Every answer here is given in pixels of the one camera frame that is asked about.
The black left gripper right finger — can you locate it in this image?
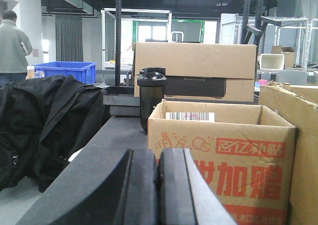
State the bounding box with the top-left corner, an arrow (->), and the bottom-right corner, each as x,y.
158,149 -> 235,225

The pink small box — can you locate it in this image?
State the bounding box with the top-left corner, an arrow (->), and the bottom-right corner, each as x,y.
258,79 -> 268,85

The orange printed cardboard box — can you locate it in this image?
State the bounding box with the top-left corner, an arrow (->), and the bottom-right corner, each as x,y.
148,101 -> 296,225

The orange juice bottle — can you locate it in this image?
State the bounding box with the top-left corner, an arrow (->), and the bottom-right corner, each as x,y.
25,66 -> 35,79

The black metal rack post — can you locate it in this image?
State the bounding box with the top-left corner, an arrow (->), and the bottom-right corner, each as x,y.
115,0 -> 122,86

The white plastic bin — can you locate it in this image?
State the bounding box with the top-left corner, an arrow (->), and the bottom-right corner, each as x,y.
257,54 -> 285,70

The person in grey sweater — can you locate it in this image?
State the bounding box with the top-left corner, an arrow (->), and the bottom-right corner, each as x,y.
0,10 -> 33,86

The black jacket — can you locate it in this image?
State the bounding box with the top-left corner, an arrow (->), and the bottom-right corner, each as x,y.
0,75 -> 105,192

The grey metal shelf frame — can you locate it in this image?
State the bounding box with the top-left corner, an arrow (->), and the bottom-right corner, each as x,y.
261,16 -> 318,71

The large cardboard box black label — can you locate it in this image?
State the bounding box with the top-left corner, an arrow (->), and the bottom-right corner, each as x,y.
134,42 -> 256,102

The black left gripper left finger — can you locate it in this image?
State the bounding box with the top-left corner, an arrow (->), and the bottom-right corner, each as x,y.
18,149 -> 158,225

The plain torn cardboard box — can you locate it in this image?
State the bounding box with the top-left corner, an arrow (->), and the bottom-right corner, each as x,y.
259,83 -> 318,225

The blue plastic crate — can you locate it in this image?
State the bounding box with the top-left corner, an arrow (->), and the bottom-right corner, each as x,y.
34,61 -> 96,84

